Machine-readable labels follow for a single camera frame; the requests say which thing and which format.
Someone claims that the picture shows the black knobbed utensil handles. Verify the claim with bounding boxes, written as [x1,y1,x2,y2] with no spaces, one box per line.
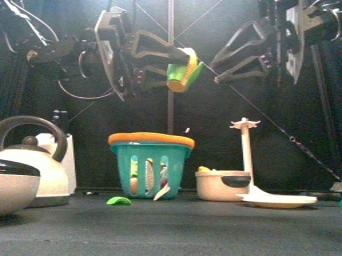
[50,109,72,136]

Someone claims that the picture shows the small green toy piece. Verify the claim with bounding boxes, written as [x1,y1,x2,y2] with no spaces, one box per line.
[106,196,134,206]

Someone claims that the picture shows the small white toy piece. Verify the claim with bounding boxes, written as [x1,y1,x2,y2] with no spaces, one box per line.
[153,183,173,202]

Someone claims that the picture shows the white pot with black handle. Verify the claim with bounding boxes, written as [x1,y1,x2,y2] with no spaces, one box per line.
[194,169,254,203]

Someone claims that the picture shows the white stand with round base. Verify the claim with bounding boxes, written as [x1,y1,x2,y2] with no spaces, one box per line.
[229,116,320,210]

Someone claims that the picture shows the toy corn with green husk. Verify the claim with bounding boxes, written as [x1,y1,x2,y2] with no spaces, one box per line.
[166,47,206,94]

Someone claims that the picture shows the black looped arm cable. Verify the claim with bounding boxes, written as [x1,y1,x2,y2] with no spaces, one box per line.
[55,49,117,101]

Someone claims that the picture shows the thin diagonal brace wire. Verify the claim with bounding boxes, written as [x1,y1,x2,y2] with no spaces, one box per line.
[66,0,225,125]

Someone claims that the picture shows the white kettle with black handle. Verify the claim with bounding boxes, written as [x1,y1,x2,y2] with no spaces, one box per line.
[0,115,72,208]

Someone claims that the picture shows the diagonal wire with turnbuckle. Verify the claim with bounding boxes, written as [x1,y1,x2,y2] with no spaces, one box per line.
[133,0,342,183]

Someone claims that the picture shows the white box container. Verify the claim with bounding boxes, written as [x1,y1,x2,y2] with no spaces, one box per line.
[34,132,78,196]

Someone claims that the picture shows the teal basket with orange rim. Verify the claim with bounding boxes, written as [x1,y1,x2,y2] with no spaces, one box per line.
[107,131,197,201]

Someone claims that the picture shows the toy foods inside basket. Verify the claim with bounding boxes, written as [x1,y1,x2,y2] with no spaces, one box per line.
[129,157,171,196]

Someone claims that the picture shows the vertical metal frame pole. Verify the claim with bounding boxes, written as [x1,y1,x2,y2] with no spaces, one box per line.
[166,0,177,135]

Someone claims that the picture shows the white bowl with black rim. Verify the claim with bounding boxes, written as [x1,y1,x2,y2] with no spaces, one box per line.
[0,159,43,217]

